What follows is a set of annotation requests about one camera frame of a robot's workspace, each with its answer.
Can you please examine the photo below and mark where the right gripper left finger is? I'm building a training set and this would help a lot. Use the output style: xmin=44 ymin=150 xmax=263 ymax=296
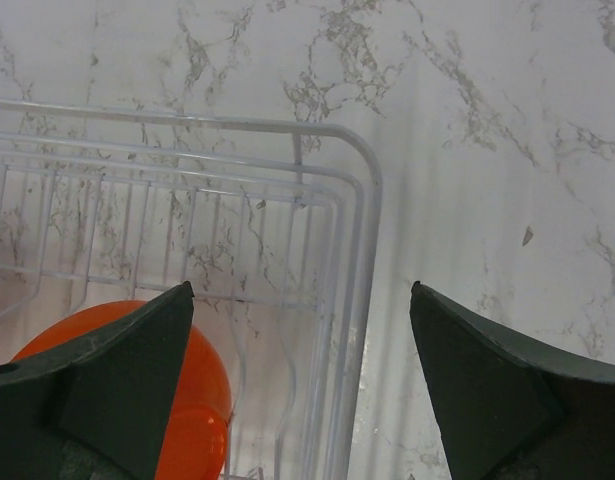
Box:
xmin=0 ymin=282 xmax=194 ymax=479

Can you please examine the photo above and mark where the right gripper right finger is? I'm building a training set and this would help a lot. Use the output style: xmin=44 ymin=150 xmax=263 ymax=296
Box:
xmin=410 ymin=282 xmax=615 ymax=479

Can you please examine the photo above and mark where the orange bowl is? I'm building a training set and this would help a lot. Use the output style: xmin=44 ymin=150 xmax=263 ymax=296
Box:
xmin=14 ymin=300 xmax=232 ymax=479

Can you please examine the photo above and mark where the clear wire dish rack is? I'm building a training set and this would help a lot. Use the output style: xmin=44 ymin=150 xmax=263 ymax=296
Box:
xmin=0 ymin=99 xmax=382 ymax=479

